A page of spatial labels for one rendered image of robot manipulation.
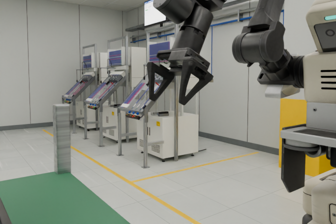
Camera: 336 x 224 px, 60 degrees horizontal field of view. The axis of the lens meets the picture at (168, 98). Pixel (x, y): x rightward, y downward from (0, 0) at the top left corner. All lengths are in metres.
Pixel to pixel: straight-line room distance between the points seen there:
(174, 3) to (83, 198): 0.38
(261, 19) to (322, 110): 0.26
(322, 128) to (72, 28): 7.31
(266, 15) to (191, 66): 0.32
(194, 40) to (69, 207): 0.37
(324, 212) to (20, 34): 7.13
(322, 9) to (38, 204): 0.65
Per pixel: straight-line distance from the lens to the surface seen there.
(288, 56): 0.83
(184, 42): 0.58
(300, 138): 0.68
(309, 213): 1.16
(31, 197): 0.59
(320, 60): 0.76
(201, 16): 0.61
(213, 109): 5.55
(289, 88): 0.84
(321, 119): 0.75
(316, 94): 0.78
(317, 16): 0.72
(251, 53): 0.74
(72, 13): 7.85
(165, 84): 0.63
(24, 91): 7.43
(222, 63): 5.37
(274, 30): 0.75
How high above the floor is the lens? 1.16
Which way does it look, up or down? 4 degrees down
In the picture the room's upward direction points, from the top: straight up
